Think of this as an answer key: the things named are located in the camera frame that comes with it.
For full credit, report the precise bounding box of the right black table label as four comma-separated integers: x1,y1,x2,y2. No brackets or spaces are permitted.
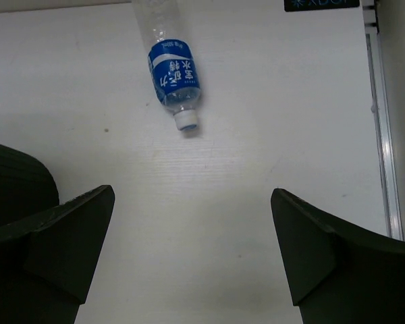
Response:
283,0,360,12

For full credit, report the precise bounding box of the blue label clear bottle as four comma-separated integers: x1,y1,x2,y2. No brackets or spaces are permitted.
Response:
132,1,201,132

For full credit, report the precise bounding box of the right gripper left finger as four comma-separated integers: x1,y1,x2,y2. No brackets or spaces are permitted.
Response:
0,185,115,323

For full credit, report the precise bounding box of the black ribbed plastic bin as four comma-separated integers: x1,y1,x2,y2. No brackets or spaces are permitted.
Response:
0,144,59,227

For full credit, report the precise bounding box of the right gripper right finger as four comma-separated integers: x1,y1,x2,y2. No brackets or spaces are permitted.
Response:
271,188,405,323

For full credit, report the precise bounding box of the aluminium rail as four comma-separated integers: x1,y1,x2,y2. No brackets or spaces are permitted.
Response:
360,1,404,241

